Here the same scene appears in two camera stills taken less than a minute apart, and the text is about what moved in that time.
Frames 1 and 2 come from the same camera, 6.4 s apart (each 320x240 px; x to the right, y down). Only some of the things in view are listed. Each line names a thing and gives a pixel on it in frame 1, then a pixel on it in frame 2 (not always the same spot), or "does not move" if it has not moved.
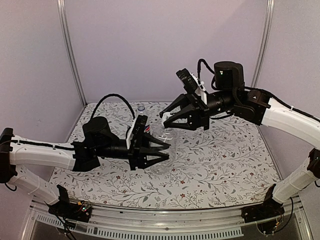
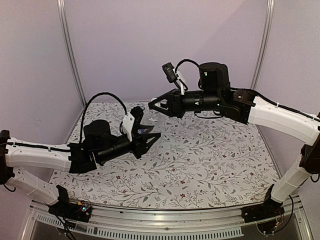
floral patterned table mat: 228,166 does not move
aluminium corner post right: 269,10 does not move
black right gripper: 197,116 → 176,109
